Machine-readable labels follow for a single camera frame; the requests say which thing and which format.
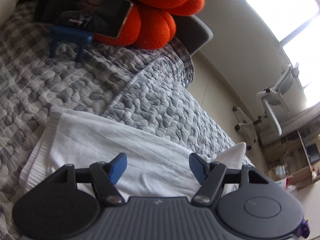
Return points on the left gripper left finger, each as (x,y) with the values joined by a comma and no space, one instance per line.
(103,177)

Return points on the smartphone on stand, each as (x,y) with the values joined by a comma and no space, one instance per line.
(103,17)

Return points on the white garment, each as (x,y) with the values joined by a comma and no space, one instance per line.
(155,166)

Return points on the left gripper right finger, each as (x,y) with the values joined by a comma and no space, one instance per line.
(212,177)

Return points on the purple plush toy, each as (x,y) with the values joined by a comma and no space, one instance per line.
(303,230)

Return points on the orange flower cushion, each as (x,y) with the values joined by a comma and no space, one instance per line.
(150,23)

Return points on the grey checked quilt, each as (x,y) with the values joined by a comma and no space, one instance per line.
(145,89)

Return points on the white plush toy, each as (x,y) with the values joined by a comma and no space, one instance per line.
(7,8)

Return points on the grey office chair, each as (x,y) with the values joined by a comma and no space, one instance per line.
(271,96)

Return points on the blue phone stand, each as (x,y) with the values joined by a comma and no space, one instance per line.
(63,34)

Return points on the wooden desk shelf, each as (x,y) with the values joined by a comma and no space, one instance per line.
(292,156)

